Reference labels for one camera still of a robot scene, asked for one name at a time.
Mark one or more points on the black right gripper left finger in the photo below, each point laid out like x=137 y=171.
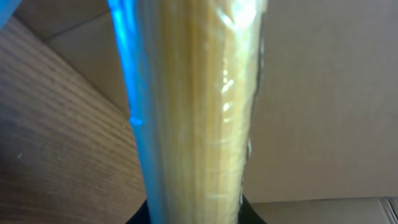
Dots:
x=142 y=216

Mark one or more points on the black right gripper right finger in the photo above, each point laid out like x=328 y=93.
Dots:
x=247 y=215

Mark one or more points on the orange biscuit pack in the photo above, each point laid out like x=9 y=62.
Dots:
x=191 y=71

